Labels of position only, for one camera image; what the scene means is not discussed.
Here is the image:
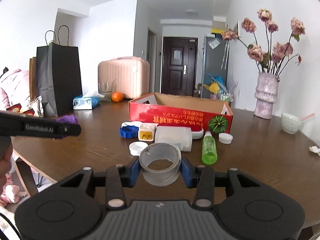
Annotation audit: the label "green spray bottle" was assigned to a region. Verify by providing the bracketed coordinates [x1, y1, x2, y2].
[202, 131, 218, 165]

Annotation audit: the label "blue tissue pack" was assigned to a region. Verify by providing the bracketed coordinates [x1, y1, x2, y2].
[73, 93, 104, 110]

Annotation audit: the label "dark entrance door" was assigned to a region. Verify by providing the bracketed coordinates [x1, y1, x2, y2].
[161, 37, 198, 96]

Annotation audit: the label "black paper bag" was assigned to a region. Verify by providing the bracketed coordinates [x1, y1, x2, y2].
[36, 33, 82, 117]

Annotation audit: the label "small white ribbed cap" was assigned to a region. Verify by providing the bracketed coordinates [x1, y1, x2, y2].
[219, 133, 233, 145]

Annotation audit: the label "blue gear-shaped lid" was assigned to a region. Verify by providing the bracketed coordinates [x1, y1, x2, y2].
[119, 126, 139, 139]

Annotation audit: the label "pink suitcase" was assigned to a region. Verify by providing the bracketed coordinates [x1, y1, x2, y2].
[98, 57, 150, 99]

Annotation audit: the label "ceiling lamp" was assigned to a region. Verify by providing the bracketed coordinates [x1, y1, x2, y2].
[185, 9, 198, 15]

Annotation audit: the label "grey refrigerator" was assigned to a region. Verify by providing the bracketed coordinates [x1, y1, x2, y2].
[202, 34, 229, 92]

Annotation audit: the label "crumpled white tissue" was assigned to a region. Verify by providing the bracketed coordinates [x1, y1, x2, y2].
[309, 146, 320, 157]

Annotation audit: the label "pink spoon in bowl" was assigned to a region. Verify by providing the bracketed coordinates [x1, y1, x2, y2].
[301, 113, 315, 122]

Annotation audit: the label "snack packets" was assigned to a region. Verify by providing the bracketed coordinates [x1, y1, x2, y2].
[6, 96, 44, 118]

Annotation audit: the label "white round lid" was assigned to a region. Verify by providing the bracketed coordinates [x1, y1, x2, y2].
[129, 141, 148, 156]

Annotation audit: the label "clear drinking glass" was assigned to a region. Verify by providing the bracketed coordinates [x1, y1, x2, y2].
[98, 81, 115, 102]

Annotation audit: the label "storage cart with clutter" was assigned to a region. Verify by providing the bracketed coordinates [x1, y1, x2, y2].
[194, 74, 238, 107]

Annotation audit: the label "person's left hand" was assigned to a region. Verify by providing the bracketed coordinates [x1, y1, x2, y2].
[0, 144, 13, 193]

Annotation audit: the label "pink ceramic vase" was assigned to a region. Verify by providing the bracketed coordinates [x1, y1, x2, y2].
[254, 72, 279, 120]

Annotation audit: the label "translucent white plastic box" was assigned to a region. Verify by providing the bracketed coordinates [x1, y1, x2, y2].
[155, 126, 193, 152]

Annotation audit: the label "red cardboard box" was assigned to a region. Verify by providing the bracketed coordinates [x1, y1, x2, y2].
[129, 93, 233, 134]

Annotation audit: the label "grey tape roll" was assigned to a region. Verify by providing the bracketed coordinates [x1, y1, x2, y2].
[139, 143, 182, 187]

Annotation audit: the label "yellow box on refrigerator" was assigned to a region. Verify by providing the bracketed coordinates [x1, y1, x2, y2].
[211, 28, 225, 35]

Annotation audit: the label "small white yellow container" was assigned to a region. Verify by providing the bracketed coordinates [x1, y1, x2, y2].
[138, 123, 158, 142]

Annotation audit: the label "pale green bowl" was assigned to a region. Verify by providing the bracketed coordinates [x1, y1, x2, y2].
[281, 113, 302, 134]

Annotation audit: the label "orange fruit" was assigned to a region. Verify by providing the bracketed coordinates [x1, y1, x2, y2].
[111, 92, 124, 103]

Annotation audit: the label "pink clothing pile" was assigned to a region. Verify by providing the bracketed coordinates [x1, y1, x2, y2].
[1, 67, 30, 110]

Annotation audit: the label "dried pink flowers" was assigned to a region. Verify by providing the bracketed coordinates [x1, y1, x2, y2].
[222, 9, 305, 76]

